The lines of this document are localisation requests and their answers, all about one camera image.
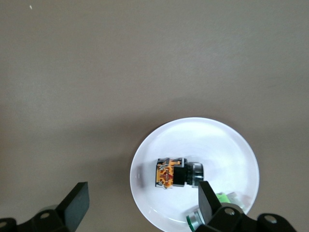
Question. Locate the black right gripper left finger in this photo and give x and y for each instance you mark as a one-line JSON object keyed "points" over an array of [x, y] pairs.
{"points": [[77, 205]]}

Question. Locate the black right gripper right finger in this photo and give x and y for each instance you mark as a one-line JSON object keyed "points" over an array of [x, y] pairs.
{"points": [[207, 203]]}

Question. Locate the pale pink round plate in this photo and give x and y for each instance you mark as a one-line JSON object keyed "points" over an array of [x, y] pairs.
{"points": [[193, 140]]}

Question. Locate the brown table cover mat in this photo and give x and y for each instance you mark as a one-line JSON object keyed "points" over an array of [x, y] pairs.
{"points": [[72, 84]]}

